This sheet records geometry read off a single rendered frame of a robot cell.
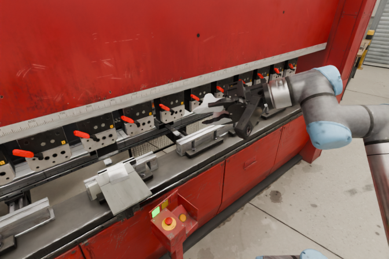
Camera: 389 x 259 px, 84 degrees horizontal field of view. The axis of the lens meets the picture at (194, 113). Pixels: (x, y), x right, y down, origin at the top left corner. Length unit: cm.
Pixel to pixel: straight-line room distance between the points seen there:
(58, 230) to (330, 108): 117
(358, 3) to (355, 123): 196
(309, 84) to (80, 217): 112
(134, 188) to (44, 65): 63
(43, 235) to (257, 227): 162
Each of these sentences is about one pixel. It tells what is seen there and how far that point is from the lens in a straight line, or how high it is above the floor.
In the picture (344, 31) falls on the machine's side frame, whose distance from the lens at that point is 248.
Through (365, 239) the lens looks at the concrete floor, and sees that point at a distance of 254.
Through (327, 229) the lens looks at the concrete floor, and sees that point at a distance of 244.
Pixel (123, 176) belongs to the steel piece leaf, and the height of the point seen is 100.
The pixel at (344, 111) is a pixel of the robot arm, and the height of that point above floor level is 159.
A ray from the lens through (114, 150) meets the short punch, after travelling 118.
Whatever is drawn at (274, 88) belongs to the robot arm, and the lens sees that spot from 57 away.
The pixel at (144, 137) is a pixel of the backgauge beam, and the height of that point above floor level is 93.
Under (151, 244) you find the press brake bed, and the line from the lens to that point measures 164.
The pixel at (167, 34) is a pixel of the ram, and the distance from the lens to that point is 107.
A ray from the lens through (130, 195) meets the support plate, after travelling 109.
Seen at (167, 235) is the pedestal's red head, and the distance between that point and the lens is 120.
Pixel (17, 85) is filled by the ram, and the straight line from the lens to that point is 94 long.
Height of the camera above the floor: 180
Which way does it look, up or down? 29 degrees down
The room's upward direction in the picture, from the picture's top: straight up
